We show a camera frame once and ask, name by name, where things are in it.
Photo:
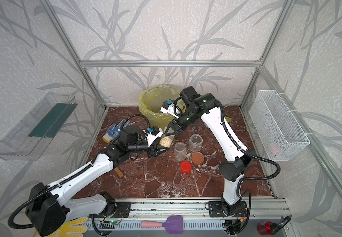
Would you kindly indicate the small oatmeal jar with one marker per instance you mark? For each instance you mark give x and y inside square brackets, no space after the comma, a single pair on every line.
[166,140]

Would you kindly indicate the yellow dotted glove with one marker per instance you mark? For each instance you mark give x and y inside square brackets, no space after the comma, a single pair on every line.
[74,228]

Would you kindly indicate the blue dotted white work glove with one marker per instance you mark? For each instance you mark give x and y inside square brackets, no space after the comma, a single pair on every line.
[112,132]

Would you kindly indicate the blue wooden-handled garden fork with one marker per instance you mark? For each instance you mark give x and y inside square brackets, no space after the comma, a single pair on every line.
[119,172]

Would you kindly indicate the white wire mesh basket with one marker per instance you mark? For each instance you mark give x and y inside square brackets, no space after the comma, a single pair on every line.
[275,123]

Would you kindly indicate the yellow plastic bin liner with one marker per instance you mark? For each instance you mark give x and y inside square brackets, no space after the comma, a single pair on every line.
[151,100]

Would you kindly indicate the red jar lid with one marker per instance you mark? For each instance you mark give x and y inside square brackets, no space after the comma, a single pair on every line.
[186,167]

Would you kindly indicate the red black handheld tool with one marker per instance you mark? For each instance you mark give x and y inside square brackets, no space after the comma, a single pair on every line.
[271,228]

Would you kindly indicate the pink item in basket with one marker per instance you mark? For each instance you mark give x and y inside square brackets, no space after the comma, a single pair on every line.
[275,150]

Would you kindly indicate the red-lidded oatmeal jar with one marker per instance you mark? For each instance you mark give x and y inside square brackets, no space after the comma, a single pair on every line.
[180,151]

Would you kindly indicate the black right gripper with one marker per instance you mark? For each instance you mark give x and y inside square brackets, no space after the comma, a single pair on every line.
[175,125]

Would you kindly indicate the brown-lidded oatmeal jar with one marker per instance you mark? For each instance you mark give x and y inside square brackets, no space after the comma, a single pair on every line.
[195,142]

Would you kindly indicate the clear plastic wall shelf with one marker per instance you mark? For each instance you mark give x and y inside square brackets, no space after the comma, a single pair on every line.
[28,140]

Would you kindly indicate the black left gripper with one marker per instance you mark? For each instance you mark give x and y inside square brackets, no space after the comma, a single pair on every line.
[153,153]

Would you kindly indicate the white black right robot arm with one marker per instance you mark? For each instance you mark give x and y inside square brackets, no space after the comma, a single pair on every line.
[189,107]

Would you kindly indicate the purple pink-handled scoop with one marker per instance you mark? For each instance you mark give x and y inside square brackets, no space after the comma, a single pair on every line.
[173,225]

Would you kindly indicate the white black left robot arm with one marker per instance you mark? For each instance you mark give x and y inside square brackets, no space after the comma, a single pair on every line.
[50,206]

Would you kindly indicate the brown jar lid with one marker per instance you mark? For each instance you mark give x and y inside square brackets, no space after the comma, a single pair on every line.
[197,158]

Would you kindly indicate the potted artificial flower plant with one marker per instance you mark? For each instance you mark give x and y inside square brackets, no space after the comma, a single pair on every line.
[228,119]

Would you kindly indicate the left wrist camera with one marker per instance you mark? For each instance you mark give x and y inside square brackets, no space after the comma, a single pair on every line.
[153,133]

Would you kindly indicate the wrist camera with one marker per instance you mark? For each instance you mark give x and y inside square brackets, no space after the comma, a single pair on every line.
[171,107]
[153,133]

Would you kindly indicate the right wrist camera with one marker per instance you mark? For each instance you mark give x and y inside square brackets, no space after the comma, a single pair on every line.
[171,107]

